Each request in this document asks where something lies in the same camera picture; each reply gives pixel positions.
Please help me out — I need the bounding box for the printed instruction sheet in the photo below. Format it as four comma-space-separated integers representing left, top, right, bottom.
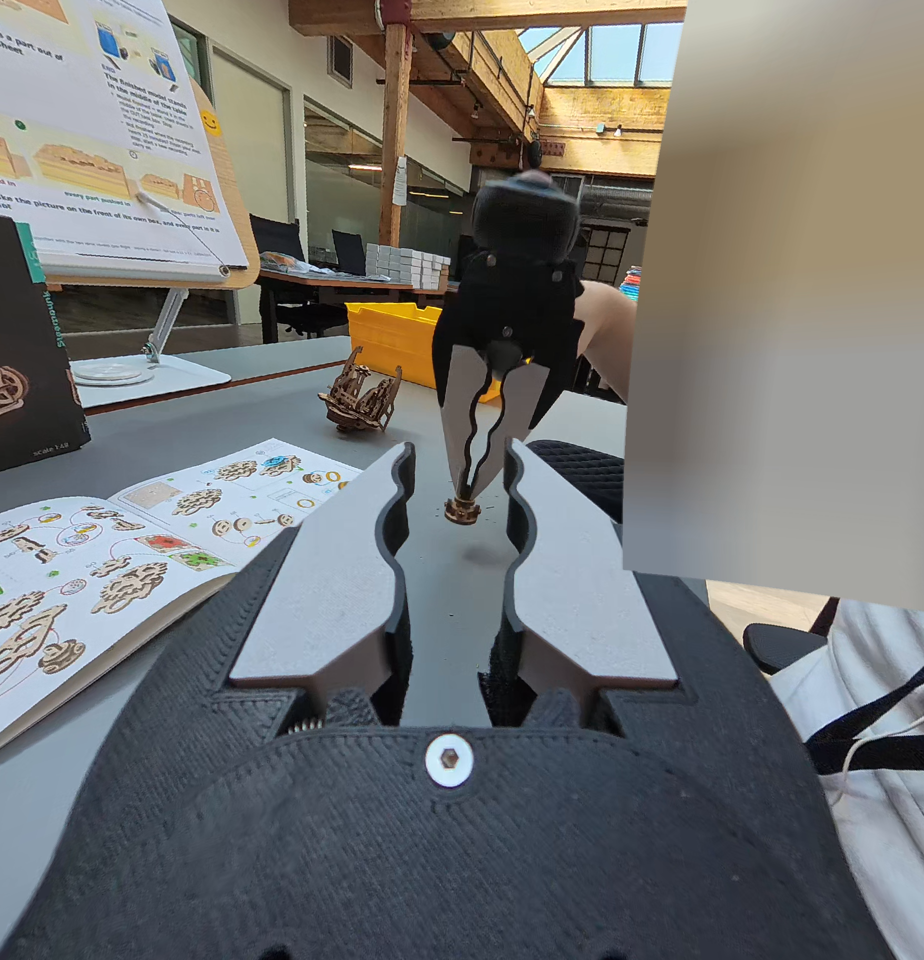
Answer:
0, 0, 250, 285

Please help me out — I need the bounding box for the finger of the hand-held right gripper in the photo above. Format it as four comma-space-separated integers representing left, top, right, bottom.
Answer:
439, 343, 495, 502
465, 358, 552, 502

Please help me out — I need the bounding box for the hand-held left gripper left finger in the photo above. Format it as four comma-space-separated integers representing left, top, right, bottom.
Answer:
228, 441, 418, 725

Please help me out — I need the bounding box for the yellow plastic bin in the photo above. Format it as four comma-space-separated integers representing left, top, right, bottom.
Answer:
345, 300, 502, 404

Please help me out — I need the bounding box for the wooden pillar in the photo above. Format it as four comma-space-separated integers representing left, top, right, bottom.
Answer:
378, 21, 416, 250

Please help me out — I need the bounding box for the wooden mechanical model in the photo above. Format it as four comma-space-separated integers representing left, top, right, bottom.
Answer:
317, 345, 404, 435

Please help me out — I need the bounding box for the black office chair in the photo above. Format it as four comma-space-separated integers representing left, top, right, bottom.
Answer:
249, 213, 322, 340
330, 229, 368, 278

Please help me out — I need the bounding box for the wooden background table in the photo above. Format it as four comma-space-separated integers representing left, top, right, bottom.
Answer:
258, 265, 459, 345

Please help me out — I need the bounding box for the person's white shirt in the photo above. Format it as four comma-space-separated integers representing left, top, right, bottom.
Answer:
768, 598, 924, 960

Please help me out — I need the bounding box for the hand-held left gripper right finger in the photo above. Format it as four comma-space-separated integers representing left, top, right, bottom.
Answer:
503, 437, 682, 714

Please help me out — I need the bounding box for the open assembly instruction booklet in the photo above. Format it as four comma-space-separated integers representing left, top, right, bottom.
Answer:
0, 438, 364, 760

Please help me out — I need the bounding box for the person's right hand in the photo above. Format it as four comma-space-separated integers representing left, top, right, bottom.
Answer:
576, 280, 640, 406

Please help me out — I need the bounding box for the black model kit box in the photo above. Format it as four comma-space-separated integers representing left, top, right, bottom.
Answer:
0, 213, 93, 478

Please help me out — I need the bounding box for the black strap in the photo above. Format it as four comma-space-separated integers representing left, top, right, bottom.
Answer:
802, 658, 924, 777

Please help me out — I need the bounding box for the wooden document stand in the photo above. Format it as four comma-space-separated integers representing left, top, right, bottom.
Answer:
40, 75, 262, 411

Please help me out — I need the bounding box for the black chair armrest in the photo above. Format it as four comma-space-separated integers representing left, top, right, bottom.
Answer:
742, 622, 831, 677

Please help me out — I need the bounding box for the stack of white boxes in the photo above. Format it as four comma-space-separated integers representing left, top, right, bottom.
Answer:
365, 243, 453, 288

